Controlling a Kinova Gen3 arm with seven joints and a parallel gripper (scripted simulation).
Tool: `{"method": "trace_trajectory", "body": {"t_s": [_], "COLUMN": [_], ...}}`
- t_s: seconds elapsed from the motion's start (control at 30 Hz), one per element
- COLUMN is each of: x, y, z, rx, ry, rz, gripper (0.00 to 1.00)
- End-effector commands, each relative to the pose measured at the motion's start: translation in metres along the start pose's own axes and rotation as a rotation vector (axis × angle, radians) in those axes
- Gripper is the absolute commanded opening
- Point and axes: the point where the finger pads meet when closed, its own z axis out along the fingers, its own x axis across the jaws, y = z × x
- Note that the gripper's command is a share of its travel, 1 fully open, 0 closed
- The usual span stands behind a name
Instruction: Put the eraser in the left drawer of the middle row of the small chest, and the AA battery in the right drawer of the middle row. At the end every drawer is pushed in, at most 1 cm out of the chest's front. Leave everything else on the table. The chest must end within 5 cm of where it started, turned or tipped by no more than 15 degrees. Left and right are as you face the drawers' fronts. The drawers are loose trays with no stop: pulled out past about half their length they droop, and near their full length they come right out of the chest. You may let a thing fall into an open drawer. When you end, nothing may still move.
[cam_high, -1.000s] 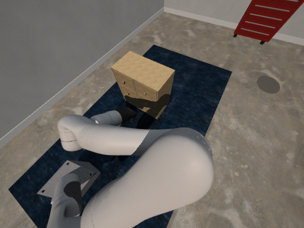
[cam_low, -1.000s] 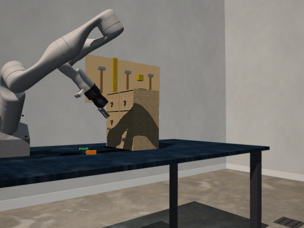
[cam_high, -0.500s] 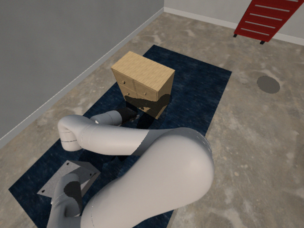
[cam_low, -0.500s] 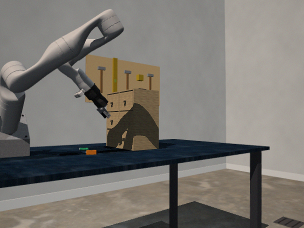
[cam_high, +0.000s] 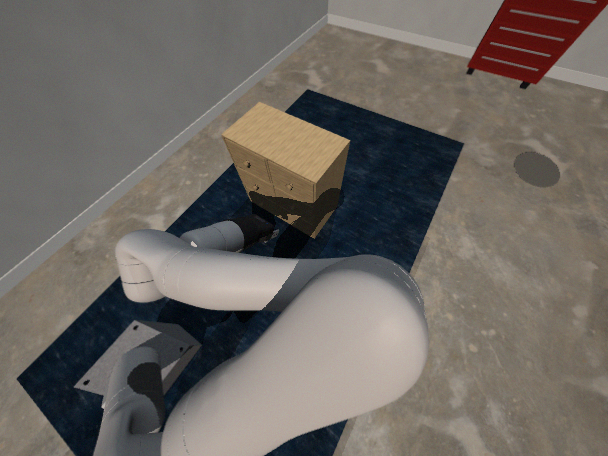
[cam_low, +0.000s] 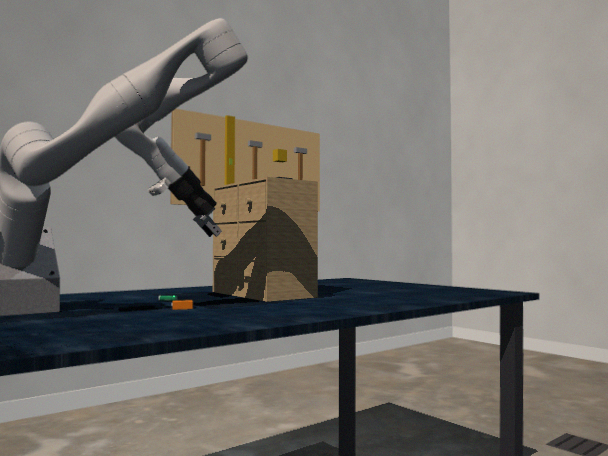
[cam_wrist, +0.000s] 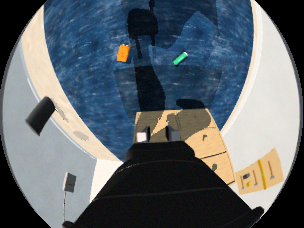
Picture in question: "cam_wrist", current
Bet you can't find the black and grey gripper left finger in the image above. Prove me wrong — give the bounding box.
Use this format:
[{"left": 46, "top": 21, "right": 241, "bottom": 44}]
[{"left": 137, "top": 126, "right": 150, "bottom": 143}]

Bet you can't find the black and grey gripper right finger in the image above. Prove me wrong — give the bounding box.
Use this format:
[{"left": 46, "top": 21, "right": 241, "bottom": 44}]
[{"left": 165, "top": 125, "right": 180, "bottom": 142}]

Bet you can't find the orange rectangular block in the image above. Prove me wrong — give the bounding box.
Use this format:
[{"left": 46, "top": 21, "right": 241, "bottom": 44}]
[{"left": 117, "top": 44, "right": 131, "bottom": 62}]

